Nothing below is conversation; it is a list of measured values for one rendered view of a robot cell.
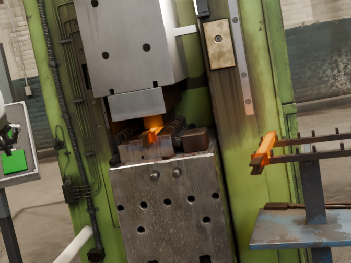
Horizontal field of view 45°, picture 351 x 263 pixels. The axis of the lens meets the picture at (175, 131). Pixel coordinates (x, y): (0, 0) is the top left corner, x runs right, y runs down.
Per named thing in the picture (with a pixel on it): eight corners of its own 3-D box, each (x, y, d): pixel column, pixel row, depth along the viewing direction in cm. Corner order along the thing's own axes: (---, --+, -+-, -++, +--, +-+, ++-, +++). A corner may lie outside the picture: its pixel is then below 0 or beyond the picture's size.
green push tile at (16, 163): (27, 168, 144) (23, 148, 147) (4, 174, 142) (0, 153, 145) (28, 170, 146) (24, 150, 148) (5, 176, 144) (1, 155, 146)
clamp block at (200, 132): (207, 150, 150) (204, 132, 149) (184, 153, 152) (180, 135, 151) (210, 143, 162) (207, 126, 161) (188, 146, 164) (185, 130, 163)
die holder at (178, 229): (234, 275, 151) (213, 153, 144) (131, 285, 158) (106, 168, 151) (236, 216, 205) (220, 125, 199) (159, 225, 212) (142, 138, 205)
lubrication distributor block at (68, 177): (80, 208, 173) (73, 176, 171) (66, 211, 174) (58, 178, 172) (83, 205, 177) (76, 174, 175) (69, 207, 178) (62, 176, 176)
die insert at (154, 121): (164, 127, 162) (161, 111, 161) (144, 129, 163) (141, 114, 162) (175, 115, 191) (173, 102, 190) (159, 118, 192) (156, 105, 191)
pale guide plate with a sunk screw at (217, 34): (235, 65, 156) (227, 18, 153) (210, 70, 157) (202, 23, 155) (235, 65, 158) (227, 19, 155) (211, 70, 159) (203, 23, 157)
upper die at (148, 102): (166, 113, 150) (161, 86, 149) (112, 122, 154) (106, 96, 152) (182, 100, 191) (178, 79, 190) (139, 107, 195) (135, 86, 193)
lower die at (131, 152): (174, 155, 153) (170, 132, 151) (120, 163, 156) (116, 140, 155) (188, 133, 193) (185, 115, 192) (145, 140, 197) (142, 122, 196)
